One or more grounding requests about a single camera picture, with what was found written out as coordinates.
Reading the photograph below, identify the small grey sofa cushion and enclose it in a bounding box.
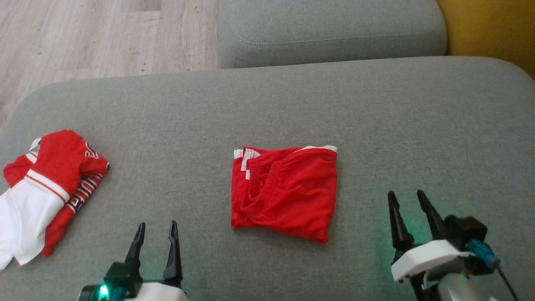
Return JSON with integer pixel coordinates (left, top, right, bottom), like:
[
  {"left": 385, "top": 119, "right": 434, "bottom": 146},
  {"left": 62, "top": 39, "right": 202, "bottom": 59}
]
[{"left": 218, "top": 0, "right": 448, "bottom": 69}]

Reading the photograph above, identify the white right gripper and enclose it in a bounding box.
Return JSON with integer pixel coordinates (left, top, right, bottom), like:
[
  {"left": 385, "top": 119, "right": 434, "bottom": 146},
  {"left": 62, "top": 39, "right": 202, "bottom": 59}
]
[{"left": 387, "top": 190, "right": 472, "bottom": 301}]

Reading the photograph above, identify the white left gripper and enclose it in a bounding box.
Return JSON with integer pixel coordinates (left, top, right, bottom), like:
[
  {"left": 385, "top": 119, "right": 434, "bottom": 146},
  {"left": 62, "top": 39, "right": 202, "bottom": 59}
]
[{"left": 124, "top": 221, "right": 189, "bottom": 301}]

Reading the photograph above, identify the red white basketball garment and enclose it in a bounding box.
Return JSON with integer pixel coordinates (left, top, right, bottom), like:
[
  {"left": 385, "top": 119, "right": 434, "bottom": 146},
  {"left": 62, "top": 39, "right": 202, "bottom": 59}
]
[{"left": 0, "top": 129, "right": 110, "bottom": 270}]

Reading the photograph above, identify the black cable with blue plug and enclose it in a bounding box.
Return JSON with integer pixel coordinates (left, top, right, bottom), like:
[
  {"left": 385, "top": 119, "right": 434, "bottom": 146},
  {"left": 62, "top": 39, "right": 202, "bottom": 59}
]
[{"left": 468, "top": 239, "right": 519, "bottom": 301}]

